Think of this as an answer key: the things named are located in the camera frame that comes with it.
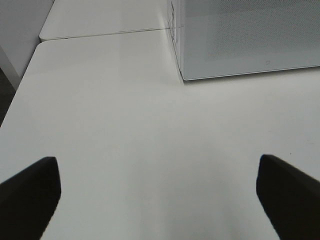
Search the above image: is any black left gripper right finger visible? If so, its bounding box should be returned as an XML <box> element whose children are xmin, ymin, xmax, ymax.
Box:
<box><xmin>256</xmin><ymin>154</ymin><xmax>320</xmax><ymax>240</ymax></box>

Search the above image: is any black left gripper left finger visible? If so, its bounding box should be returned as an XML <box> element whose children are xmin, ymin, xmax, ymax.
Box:
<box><xmin>0</xmin><ymin>156</ymin><xmax>61</xmax><ymax>240</ymax></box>

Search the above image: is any white microwave door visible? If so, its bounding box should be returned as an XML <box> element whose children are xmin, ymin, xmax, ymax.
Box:
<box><xmin>180</xmin><ymin>0</ymin><xmax>320</xmax><ymax>81</ymax></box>

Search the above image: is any white microwave oven body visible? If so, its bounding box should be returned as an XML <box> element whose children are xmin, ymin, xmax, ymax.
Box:
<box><xmin>166</xmin><ymin>0</ymin><xmax>184</xmax><ymax>80</ymax></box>

